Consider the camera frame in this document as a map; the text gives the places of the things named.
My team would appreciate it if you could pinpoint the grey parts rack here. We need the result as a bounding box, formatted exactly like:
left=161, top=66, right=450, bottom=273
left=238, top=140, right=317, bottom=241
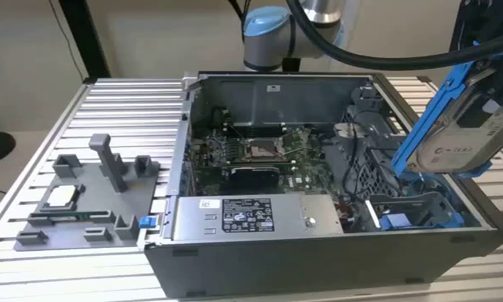
left=15, top=133, right=163, bottom=252

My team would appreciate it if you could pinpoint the black graphics card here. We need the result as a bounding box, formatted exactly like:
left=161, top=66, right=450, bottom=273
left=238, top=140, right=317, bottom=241
left=223, top=165, right=280, bottom=193

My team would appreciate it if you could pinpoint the dark grey PC case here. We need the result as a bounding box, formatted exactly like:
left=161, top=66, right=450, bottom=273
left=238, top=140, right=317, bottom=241
left=136, top=70, right=503, bottom=298

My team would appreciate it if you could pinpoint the thin black case wire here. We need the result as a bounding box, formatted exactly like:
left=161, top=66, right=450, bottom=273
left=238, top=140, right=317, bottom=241
left=341, top=111, right=386, bottom=202

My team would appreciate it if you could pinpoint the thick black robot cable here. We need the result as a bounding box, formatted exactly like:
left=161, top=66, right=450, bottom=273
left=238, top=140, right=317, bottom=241
left=285, top=0, right=503, bottom=65
left=292, top=0, right=503, bottom=69

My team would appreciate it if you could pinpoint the silver CPU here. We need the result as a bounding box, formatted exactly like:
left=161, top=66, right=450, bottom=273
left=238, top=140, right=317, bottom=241
left=45, top=185, right=79, bottom=208

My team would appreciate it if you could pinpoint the grey metal disk bay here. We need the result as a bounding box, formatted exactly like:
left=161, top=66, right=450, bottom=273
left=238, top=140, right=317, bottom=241
left=324, top=103, right=461, bottom=232

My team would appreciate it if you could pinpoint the green RAM stick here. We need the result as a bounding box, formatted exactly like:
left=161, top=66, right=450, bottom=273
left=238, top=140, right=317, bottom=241
left=28, top=211, right=112, bottom=221

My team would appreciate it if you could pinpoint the black RAM slot bank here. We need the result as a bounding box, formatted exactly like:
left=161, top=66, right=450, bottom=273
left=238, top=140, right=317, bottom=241
left=230, top=123, right=286, bottom=132

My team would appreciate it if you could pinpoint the hard disk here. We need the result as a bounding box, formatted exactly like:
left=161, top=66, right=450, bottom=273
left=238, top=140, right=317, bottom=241
left=380, top=213, right=465, bottom=232
left=392, top=40, right=503, bottom=181

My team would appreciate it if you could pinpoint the black frame pole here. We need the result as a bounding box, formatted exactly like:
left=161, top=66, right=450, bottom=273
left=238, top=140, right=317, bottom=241
left=57, top=0, right=112, bottom=79

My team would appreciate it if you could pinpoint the thin metal locking lever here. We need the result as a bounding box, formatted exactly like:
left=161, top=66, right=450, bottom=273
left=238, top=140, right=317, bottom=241
left=228, top=121, right=248, bottom=141

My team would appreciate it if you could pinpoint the green motherboard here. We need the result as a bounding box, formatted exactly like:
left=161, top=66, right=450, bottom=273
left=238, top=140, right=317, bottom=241
left=191, top=124, right=341, bottom=196

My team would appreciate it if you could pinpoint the red wire bundle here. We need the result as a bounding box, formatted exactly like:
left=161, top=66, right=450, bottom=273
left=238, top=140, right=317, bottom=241
left=334, top=201, right=356, bottom=224

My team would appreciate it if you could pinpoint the silver power supply unit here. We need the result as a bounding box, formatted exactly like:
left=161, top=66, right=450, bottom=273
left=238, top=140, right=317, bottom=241
left=172, top=194, right=345, bottom=242

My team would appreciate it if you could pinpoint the CPU socket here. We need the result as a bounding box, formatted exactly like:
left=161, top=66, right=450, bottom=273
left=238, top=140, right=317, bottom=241
left=245, top=137, right=285, bottom=160

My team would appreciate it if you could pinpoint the thin black wall cable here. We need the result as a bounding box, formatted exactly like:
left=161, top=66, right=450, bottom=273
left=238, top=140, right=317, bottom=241
left=49, top=0, right=89, bottom=83

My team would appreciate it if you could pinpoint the black disk wire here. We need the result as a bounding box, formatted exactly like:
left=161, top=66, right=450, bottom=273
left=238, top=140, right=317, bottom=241
left=376, top=147, right=408, bottom=198

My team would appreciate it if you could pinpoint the metal socket cover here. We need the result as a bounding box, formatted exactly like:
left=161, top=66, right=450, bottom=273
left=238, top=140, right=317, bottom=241
left=276, top=127, right=312, bottom=155

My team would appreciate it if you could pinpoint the black post behind case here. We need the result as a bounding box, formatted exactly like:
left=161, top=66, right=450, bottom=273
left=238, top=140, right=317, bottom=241
left=281, top=57, right=302, bottom=72

